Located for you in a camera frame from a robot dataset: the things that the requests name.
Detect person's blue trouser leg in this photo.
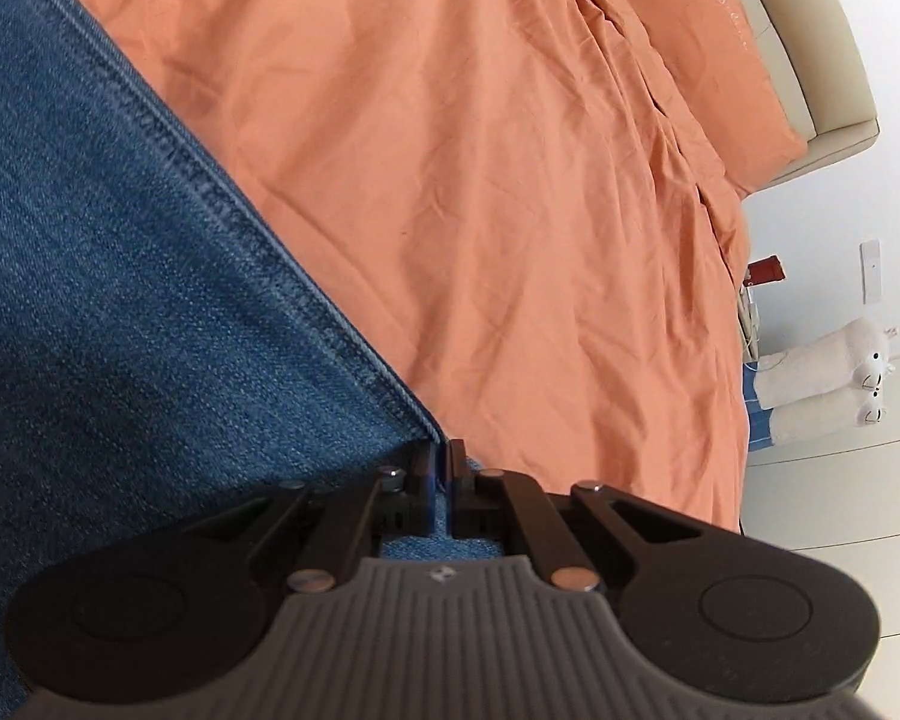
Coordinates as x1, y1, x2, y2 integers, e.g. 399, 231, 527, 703
742, 362, 775, 452

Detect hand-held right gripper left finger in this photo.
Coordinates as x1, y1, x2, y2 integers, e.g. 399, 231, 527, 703
174, 442, 438, 593

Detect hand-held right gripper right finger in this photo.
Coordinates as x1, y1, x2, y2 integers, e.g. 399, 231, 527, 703
448, 440, 706, 592

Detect blue denim pants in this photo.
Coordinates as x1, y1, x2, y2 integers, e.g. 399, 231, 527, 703
0, 0, 503, 720

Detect orange pillow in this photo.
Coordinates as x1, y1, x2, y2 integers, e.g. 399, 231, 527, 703
607, 0, 808, 194

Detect white plush slipper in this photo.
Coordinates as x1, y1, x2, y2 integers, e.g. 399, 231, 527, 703
753, 318, 896, 403
768, 382, 890, 445

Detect beige upholstered headboard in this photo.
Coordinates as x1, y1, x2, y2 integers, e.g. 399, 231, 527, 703
720, 0, 883, 197

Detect orange bed cover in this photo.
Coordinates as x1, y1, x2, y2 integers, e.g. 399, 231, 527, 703
37, 0, 755, 535

